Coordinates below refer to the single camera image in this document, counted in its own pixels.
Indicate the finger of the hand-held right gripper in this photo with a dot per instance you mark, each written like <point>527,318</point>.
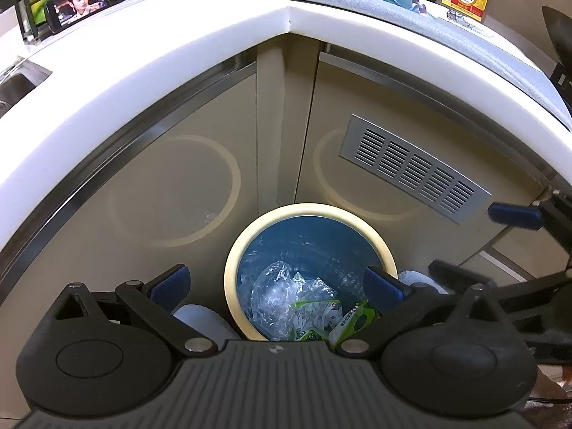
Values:
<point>527,297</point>
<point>514,216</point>

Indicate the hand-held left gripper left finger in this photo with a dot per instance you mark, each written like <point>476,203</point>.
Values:
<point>172,286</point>

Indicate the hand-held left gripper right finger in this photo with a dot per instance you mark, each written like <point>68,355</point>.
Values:
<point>382,288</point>

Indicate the green snack wrapper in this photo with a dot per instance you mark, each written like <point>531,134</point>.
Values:
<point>353,321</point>

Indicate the cream round trash bin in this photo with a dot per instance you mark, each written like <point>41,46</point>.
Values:
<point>232,272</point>

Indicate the clear plastic bag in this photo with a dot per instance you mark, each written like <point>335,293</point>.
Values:
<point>272,295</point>

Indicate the white rounded object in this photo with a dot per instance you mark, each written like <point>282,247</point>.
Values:
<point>201,321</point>

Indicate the white green printed wrapper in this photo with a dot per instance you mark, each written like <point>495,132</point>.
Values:
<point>313,317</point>

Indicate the blue bin liner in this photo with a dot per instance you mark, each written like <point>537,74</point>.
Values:
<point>313,245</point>

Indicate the black white printed paper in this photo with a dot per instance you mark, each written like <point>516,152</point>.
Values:
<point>464,21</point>

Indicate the beige cabinet door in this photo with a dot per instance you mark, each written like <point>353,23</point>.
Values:
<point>357,98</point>
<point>156,178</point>

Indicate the silver cabinet vent grille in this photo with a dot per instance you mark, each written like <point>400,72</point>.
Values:
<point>411,167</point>

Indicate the grey counter mat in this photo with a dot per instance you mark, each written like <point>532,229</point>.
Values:
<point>447,42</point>

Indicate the stainless steel sink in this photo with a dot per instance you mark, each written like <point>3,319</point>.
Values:
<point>18,85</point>

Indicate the black smartphone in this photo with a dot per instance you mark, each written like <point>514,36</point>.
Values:
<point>82,2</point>

